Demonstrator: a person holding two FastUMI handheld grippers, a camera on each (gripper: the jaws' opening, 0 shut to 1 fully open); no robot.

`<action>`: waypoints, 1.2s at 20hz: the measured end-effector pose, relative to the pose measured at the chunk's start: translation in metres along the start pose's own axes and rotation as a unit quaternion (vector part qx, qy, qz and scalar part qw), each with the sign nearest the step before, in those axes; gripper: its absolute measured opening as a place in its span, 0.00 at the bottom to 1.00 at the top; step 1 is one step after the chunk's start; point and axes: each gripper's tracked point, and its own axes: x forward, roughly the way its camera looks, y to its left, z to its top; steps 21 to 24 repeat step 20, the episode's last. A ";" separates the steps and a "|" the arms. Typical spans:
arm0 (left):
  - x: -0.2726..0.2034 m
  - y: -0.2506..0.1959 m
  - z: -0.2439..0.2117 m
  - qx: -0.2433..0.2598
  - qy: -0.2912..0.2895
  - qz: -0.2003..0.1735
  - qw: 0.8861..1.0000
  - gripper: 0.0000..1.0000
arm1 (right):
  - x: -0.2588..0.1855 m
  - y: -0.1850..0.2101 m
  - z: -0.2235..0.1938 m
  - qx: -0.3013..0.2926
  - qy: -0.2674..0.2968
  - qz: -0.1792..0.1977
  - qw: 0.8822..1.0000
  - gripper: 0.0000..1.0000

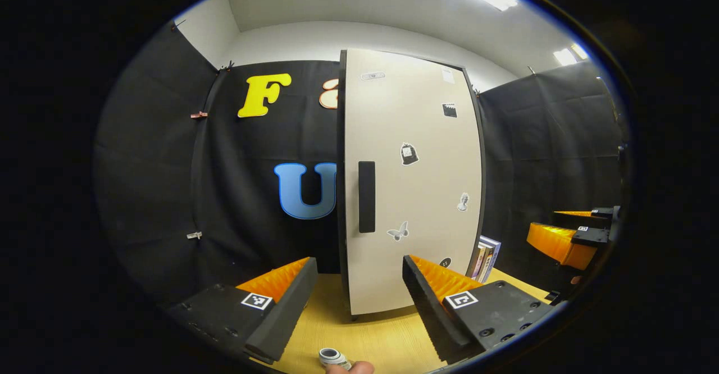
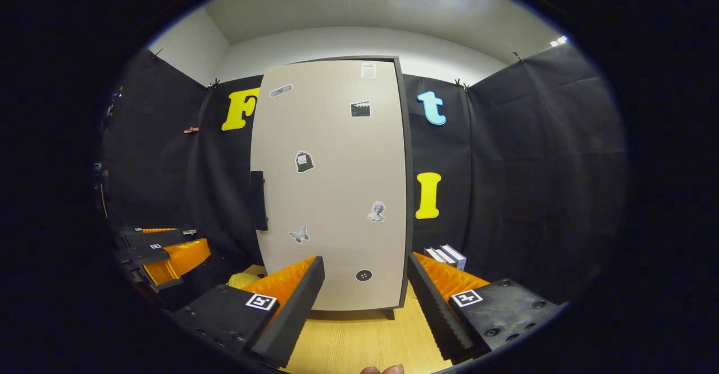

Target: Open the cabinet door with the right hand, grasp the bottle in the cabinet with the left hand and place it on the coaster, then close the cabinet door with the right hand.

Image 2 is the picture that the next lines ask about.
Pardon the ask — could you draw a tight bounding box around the black backdrop cloth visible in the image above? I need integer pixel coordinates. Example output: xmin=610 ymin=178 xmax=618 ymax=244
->
xmin=98 ymin=42 xmax=629 ymax=307

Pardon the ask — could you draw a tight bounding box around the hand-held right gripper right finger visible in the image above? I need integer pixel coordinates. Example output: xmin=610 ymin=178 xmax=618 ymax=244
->
xmin=407 ymin=252 xmax=564 ymax=363

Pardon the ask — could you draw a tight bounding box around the black door handle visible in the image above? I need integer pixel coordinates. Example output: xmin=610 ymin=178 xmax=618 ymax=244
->
xmin=250 ymin=170 xmax=269 ymax=232

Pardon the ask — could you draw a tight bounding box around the yellow round object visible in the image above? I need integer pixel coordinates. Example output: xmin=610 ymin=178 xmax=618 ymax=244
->
xmin=226 ymin=272 xmax=262 ymax=291

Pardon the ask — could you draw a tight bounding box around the dark grey cabinet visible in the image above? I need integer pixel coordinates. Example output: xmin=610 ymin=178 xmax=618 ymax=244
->
xmin=250 ymin=55 xmax=415 ymax=321

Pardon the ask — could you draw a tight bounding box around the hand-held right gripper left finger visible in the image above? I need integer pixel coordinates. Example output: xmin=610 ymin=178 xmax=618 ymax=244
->
xmin=169 ymin=256 xmax=326 ymax=369

